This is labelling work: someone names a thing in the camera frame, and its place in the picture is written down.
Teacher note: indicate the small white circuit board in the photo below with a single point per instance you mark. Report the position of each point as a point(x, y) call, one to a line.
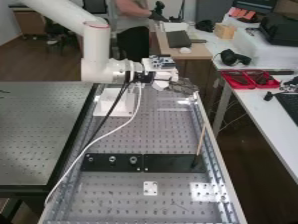
point(150, 188)

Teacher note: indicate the red tray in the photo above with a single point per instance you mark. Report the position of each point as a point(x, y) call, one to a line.
point(237, 80)
point(263, 79)

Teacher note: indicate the person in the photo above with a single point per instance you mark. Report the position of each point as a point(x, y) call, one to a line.
point(133, 40)

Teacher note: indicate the clear box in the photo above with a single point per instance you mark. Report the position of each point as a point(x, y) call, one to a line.
point(218, 166)

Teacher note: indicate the black plate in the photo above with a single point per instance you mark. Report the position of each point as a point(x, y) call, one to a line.
point(173, 163)

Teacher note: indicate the black carrying case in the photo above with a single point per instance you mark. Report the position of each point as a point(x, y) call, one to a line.
point(281, 30)

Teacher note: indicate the thin stick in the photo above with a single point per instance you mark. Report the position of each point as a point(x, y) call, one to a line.
point(201, 140)

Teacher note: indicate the white desk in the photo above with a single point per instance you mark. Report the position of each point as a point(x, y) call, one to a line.
point(270, 55)
point(261, 113)

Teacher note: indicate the black headphones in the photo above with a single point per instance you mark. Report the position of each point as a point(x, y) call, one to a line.
point(232, 57)

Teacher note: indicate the white mouse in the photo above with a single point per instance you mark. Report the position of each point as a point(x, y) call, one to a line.
point(185, 50)

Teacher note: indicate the black keyboard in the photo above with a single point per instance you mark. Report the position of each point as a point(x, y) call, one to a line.
point(289, 106)

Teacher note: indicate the dark grey laptop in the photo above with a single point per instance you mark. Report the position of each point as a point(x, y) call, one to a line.
point(178, 38)

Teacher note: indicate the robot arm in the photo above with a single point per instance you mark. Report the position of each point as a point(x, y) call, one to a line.
point(95, 43)

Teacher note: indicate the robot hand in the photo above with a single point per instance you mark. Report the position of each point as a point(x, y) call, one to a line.
point(161, 68)

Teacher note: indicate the small wooden box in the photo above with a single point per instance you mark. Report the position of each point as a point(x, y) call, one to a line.
point(225, 31)

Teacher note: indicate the wooden desk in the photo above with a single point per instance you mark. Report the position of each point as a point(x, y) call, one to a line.
point(194, 52)

